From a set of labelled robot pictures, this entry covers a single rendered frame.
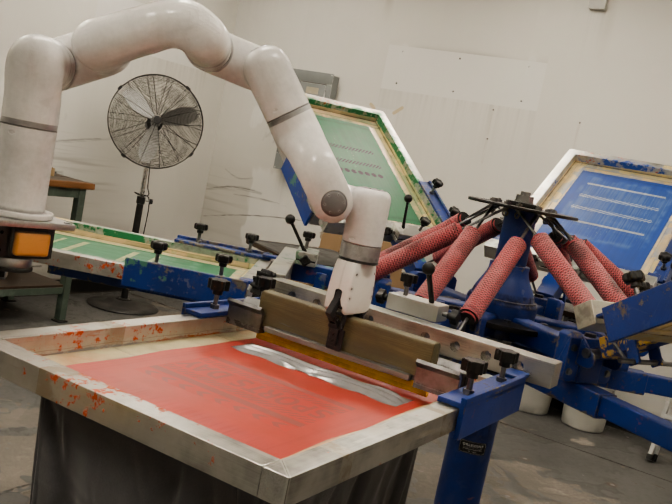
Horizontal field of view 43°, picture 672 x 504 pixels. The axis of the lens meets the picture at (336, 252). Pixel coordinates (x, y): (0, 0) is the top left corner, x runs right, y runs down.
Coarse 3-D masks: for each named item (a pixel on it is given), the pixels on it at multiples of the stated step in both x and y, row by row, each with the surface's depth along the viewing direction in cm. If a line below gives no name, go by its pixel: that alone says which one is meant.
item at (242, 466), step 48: (0, 336) 125; (48, 336) 132; (96, 336) 140; (144, 336) 150; (192, 336) 162; (48, 384) 114; (96, 384) 112; (144, 432) 105; (192, 432) 102; (384, 432) 116; (432, 432) 128; (240, 480) 97; (288, 480) 94; (336, 480) 104
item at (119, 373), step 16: (160, 352) 147; (176, 352) 149; (192, 352) 151; (208, 352) 153; (224, 352) 155; (240, 352) 158; (288, 352) 165; (80, 368) 129; (96, 368) 131; (112, 368) 132; (128, 368) 134; (256, 368) 149; (272, 368) 151; (288, 368) 153; (112, 384) 125; (128, 384) 126; (144, 384) 128; (160, 384) 129; (160, 400) 122; (176, 400) 123; (192, 400) 125
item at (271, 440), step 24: (312, 384) 146; (384, 384) 155; (168, 408) 119; (192, 408) 121; (216, 408) 123; (360, 408) 138; (384, 408) 140; (408, 408) 143; (240, 432) 115; (264, 432) 117; (288, 432) 119; (312, 432) 121; (336, 432) 123
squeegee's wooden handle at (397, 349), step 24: (264, 312) 167; (288, 312) 164; (312, 312) 161; (312, 336) 161; (360, 336) 156; (384, 336) 153; (408, 336) 151; (384, 360) 153; (408, 360) 151; (432, 360) 149
